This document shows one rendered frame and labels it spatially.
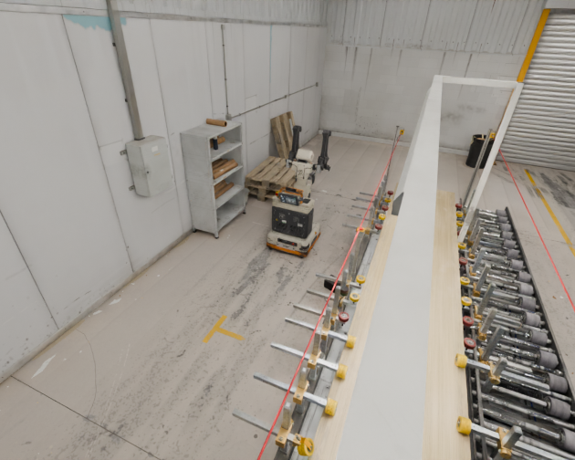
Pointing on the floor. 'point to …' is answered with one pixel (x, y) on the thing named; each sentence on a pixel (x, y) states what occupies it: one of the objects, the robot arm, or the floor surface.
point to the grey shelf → (192, 159)
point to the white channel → (407, 305)
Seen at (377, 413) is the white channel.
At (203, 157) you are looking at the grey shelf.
